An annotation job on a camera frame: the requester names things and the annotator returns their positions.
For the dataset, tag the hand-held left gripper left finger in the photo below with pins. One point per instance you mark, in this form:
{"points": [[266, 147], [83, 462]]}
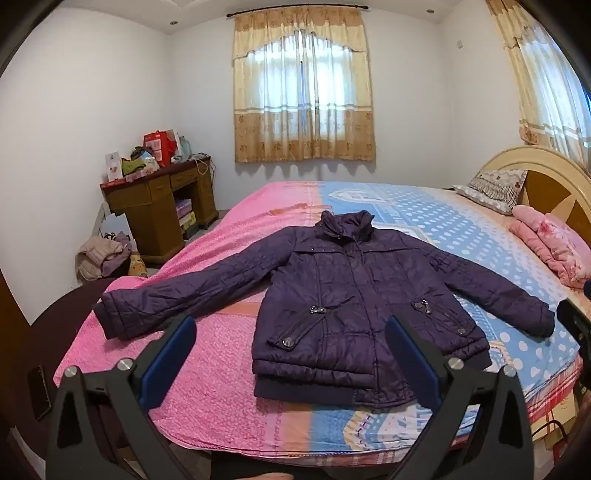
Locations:
{"points": [[168, 364]]}

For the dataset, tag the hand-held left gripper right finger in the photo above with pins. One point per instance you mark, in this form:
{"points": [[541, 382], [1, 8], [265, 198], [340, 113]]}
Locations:
{"points": [[413, 364]]}

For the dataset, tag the purple quilted jacket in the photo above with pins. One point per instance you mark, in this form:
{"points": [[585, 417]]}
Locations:
{"points": [[351, 295]]}

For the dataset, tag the pile of clothes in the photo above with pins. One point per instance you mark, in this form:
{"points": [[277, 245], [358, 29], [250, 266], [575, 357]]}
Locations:
{"points": [[99, 254]]}

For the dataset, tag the pink folded quilt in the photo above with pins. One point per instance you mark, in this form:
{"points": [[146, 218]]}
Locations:
{"points": [[549, 240]]}

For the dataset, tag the yellow patterned bag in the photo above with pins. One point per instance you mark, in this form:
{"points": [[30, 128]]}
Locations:
{"points": [[137, 266]]}

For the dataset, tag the dark bed footboard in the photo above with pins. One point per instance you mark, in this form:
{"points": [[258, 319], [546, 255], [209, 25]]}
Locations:
{"points": [[60, 323]]}

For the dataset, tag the black phone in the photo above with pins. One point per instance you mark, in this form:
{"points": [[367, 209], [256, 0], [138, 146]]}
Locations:
{"points": [[39, 392]]}

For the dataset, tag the wooden bed headboard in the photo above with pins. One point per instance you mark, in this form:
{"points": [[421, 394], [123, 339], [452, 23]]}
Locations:
{"points": [[545, 184]]}

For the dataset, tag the yellow flat box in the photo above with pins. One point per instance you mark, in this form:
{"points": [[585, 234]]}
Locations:
{"points": [[188, 220]]}

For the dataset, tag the white paper bag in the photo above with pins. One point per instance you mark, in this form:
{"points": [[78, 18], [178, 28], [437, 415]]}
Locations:
{"points": [[115, 228]]}

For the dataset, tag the pink and blue printed blanket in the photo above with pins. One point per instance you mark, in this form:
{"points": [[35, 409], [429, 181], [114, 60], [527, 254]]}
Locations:
{"points": [[415, 217]]}

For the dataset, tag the purple flat box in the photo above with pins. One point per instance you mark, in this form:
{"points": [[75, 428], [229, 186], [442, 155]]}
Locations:
{"points": [[183, 207]]}

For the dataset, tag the brown wooden desk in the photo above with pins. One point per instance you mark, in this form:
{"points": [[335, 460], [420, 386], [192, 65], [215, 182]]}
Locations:
{"points": [[147, 207]]}

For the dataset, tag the patterned pillow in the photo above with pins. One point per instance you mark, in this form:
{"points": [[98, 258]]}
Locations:
{"points": [[494, 187]]}

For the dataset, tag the green cloth bag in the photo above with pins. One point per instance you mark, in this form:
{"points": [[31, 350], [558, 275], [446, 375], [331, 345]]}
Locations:
{"points": [[134, 166]]}

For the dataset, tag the white card box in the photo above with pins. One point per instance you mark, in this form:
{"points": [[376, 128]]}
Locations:
{"points": [[113, 166]]}

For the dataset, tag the light blue packet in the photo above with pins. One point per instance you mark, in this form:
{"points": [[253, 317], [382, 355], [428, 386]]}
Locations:
{"points": [[148, 158]]}

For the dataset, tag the pale teal bag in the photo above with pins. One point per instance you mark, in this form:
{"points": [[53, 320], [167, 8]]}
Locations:
{"points": [[184, 147]]}

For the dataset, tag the red gift box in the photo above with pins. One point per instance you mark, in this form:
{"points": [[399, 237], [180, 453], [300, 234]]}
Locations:
{"points": [[157, 145]]}

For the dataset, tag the beige window curtain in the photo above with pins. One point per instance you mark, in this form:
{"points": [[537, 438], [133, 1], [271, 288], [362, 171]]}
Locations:
{"points": [[545, 92], [300, 92]]}

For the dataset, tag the dark curtain rod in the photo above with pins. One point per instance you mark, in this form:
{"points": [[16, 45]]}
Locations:
{"points": [[229, 15]]}

